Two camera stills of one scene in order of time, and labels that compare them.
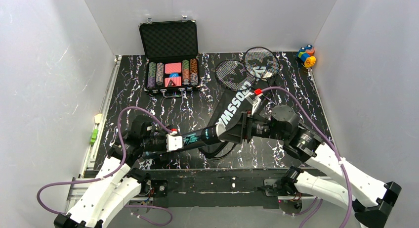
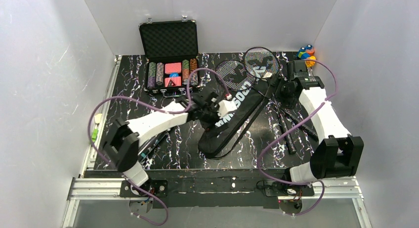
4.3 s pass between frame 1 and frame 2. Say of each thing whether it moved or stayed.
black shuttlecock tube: moved
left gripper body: moved
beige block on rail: stayed
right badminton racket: stayed
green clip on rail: stayed
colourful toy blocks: stayed
